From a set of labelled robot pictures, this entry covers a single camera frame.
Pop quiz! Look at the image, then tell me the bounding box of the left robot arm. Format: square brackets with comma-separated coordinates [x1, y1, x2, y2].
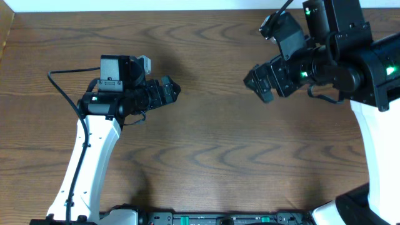
[30, 55, 181, 224]

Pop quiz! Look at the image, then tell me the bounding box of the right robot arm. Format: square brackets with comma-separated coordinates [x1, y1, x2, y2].
[244, 0, 399, 224]

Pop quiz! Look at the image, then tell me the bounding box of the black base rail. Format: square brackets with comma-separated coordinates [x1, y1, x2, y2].
[99, 202, 313, 225]

